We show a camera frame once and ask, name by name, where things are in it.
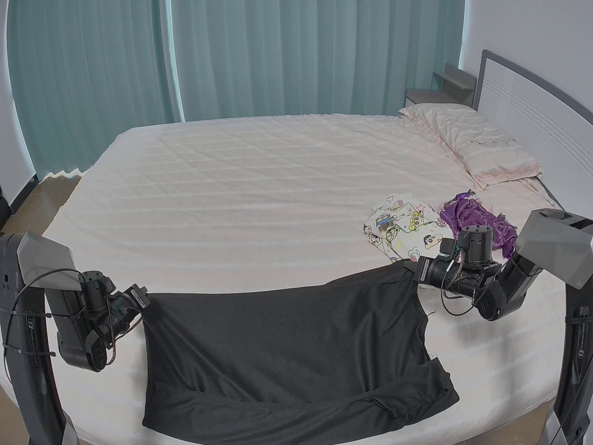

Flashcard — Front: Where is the white printed garment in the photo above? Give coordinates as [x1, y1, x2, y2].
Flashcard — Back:
[363, 193, 445, 263]

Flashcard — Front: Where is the blue-green curtain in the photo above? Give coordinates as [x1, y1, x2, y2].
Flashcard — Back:
[7, 0, 186, 177]
[160, 0, 466, 121]

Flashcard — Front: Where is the grey bedside table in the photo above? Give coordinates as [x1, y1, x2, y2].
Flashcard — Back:
[405, 63, 477, 110]

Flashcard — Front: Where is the black cable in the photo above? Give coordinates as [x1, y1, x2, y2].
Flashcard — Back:
[13, 268, 86, 316]
[440, 288, 478, 317]

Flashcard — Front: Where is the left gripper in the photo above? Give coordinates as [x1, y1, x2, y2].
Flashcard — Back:
[110, 283, 150, 317]

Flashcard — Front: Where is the bed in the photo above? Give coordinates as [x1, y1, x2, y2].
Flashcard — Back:
[39, 49, 593, 445]

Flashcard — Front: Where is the pale pink pillow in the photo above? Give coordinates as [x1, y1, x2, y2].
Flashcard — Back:
[398, 103, 543, 191]

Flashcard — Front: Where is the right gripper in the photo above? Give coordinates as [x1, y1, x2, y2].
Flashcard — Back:
[415, 254, 458, 291]

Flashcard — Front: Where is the black T-shirt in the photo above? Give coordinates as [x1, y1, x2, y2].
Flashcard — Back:
[141, 262, 460, 439]

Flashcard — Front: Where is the purple satin garment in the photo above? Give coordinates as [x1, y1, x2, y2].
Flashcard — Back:
[438, 192, 519, 259]

